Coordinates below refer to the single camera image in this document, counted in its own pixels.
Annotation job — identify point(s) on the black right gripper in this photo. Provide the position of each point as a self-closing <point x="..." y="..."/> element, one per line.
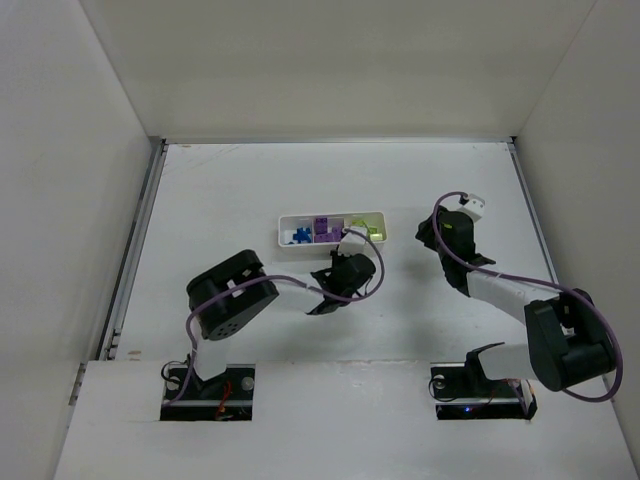
<point x="431" y="234"/>

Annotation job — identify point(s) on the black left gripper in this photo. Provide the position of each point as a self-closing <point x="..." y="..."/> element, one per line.
<point x="329" y="288"/>

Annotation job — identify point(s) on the purple lego brick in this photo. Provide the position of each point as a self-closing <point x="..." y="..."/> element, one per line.
<point x="331" y="235"/>

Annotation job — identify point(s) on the purple curved studded lego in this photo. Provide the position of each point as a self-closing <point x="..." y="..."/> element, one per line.
<point x="320" y="226"/>

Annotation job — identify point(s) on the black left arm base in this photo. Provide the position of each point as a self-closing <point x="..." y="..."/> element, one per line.
<point x="225" y="398"/>

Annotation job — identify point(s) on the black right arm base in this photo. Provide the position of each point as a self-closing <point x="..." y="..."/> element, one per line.
<point x="461" y="391"/>

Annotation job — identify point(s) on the large blue curved lego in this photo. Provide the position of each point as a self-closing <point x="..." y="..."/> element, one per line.
<point x="301" y="235"/>

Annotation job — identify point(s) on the white three-compartment container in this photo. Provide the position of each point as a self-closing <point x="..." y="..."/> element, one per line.
<point x="320" y="250"/>

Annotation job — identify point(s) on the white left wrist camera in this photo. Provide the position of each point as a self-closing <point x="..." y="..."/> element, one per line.
<point x="354" y="240"/>

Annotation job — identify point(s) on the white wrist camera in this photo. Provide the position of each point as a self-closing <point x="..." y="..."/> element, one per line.
<point x="354" y="240"/>
<point x="472" y="206"/>

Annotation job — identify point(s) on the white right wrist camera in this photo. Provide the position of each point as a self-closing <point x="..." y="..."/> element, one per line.
<point x="472" y="206"/>

